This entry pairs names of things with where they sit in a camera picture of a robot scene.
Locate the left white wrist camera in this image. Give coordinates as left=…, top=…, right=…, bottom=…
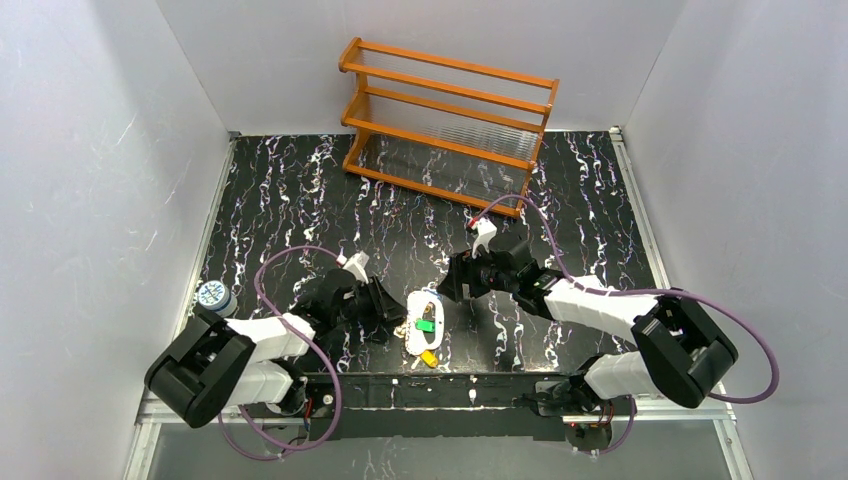
left=336, top=252, right=369, bottom=283

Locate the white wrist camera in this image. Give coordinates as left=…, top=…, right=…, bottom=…
left=336, top=252, right=369, bottom=283
left=468, top=217, right=498, bottom=258

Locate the yellow key tag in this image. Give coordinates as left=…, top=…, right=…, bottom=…
left=419, top=350, right=439, bottom=369

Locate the orange wooden rack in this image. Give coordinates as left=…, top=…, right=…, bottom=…
left=338, top=37, right=560, bottom=217

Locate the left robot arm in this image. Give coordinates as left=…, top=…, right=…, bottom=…
left=144, top=268, right=407, bottom=428

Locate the green key tag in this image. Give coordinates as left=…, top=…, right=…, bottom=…
left=415, top=319, right=436, bottom=333

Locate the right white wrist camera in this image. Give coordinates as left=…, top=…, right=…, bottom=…
left=468, top=217, right=498, bottom=258

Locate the blue white round tin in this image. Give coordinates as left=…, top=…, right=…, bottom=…
left=195, top=280, right=237, bottom=318

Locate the silver metal keyring plate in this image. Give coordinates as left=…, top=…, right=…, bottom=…
left=394, top=289, right=445, bottom=356

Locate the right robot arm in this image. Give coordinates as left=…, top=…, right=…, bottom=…
left=437, top=232, right=739, bottom=411

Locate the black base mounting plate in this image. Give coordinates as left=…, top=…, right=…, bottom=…
left=241, top=372, right=639, bottom=444

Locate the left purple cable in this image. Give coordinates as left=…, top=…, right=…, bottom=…
left=218, top=245, right=349, bottom=462

